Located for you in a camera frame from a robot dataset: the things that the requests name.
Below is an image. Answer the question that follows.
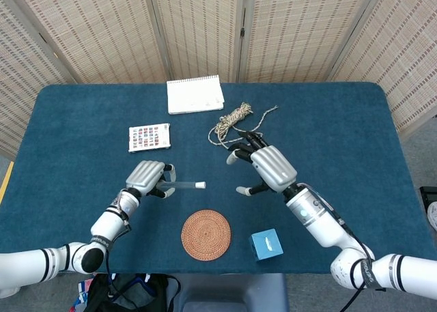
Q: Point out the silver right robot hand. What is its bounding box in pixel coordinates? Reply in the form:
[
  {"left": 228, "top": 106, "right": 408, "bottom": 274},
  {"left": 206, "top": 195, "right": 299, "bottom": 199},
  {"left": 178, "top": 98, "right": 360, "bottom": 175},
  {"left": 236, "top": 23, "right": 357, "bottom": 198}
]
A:
[{"left": 226, "top": 130, "right": 298, "bottom": 196}]

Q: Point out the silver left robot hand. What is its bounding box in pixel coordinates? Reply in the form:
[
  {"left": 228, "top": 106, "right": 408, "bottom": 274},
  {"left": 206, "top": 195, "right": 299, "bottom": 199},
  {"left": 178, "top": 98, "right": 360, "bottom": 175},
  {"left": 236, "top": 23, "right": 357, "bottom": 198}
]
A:
[{"left": 125, "top": 160, "right": 178, "bottom": 199}]

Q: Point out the clear plastic tube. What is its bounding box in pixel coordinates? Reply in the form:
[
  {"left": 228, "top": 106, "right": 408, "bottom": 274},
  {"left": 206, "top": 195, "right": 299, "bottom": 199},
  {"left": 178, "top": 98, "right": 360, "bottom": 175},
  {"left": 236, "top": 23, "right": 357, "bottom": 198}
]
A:
[{"left": 160, "top": 179, "right": 199, "bottom": 190}]

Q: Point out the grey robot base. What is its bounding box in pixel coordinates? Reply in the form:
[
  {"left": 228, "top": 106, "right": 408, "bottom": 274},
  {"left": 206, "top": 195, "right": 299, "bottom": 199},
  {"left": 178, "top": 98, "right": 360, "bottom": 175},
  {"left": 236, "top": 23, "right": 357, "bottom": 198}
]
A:
[{"left": 167, "top": 273, "right": 290, "bottom": 312}]

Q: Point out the white card with colourful pictures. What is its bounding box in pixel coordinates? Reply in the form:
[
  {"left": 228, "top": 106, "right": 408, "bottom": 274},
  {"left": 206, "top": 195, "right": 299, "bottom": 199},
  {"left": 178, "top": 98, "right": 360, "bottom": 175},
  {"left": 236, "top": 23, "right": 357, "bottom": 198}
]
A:
[{"left": 128, "top": 122, "right": 171, "bottom": 153}]

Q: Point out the blue table cloth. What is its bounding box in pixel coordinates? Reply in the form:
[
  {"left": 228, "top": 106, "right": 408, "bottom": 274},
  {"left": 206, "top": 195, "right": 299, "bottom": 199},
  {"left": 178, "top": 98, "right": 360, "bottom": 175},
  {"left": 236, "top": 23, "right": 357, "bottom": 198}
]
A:
[{"left": 18, "top": 82, "right": 423, "bottom": 275}]

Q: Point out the blue cardboard box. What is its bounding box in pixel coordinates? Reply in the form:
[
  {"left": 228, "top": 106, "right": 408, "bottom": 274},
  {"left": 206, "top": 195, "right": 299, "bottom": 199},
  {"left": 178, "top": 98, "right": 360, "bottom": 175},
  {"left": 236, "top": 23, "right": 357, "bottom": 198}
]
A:
[{"left": 251, "top": 228, "right": 284, "bottom": 262}]

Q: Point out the round woven rattan coaster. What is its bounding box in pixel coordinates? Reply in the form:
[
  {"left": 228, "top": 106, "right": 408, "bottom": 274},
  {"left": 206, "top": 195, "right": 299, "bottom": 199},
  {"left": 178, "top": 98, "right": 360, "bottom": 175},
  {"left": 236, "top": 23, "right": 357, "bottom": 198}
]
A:
[{"left": 180, "top": 209, "right": 232, "bottom": 261}]

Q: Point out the white spiral notebook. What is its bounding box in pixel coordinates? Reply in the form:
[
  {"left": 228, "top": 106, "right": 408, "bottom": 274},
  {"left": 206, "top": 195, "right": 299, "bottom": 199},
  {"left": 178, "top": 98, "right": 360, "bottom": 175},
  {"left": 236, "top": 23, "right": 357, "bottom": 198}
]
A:
[{"left": 166, "top": 74, "right": 225, "bottom": 115}]

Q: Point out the black backpack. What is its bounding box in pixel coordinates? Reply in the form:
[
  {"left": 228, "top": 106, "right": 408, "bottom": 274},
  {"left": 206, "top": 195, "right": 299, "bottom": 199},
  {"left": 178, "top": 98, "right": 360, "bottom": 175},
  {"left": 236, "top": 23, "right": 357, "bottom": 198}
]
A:
[{"left": 85, "top": 273, "right": 181, "bottom": 312}]

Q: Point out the colourful bag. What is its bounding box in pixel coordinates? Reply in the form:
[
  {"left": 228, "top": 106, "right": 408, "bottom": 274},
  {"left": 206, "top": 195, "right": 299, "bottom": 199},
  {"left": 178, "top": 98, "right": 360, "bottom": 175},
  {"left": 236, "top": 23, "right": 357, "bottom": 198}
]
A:
[{"left": 70, "top": 278, "right": 95, "bottom": 312}]

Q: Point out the yellow strip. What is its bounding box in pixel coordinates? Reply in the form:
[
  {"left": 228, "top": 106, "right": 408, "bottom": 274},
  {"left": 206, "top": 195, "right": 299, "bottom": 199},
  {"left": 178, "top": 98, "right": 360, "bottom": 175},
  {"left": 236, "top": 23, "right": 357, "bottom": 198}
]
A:
[{"left": 0, "top": 160, "right": 15, "bottom": 203}]

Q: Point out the woven folding screen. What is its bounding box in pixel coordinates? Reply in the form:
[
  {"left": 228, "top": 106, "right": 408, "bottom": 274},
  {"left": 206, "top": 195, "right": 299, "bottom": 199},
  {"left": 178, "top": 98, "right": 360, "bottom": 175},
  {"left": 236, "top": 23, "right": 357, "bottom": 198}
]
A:
[{"left": 0, "top": 0, "right": 437, "bottom": 158}]

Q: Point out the black box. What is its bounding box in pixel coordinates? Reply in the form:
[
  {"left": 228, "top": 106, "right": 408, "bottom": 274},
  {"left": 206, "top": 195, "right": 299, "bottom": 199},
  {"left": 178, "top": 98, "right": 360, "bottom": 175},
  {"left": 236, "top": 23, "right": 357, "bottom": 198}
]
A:
[{"left": 419, "top": 186, "right": 437, "bottom": 207}]

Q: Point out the white crumpled object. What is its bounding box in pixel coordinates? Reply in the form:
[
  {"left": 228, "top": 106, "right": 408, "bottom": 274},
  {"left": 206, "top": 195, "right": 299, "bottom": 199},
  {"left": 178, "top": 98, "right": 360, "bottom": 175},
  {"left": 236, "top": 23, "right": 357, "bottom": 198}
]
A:
[{"left": 426, "top": 201, "right": 437, "bottom": 231}]

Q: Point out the beige braided rope bundle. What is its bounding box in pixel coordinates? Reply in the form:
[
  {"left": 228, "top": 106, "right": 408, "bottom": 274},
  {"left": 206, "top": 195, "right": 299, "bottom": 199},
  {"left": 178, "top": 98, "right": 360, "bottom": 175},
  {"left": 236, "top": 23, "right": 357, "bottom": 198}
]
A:
[{"left": 207, "top": 102, "right": 279, "bottom": 152}]

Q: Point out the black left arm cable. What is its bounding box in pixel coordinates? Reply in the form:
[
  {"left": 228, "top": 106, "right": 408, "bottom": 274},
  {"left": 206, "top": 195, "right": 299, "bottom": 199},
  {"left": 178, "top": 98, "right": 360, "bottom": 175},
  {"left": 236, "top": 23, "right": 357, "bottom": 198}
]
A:
[{"left": 104, "top": 221, "right": 132, "bottom": 294}]

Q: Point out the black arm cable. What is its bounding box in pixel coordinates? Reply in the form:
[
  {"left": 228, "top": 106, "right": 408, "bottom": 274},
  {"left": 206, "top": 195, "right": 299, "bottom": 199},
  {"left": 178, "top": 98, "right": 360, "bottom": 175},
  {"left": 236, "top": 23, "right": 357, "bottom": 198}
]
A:
[
  {"left": 336, "top": 216, "right": 376, "bottom": 312},
  {"left": 104, "top": 221, "right": 132, "bottom": 294}
]

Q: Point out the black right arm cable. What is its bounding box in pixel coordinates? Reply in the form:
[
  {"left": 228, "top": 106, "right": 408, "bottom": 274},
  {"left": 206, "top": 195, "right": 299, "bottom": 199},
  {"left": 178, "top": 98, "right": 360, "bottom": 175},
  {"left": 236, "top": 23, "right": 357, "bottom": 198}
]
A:
[{"left": 336, "top": 216, "right": 376, "bottom": 312}]

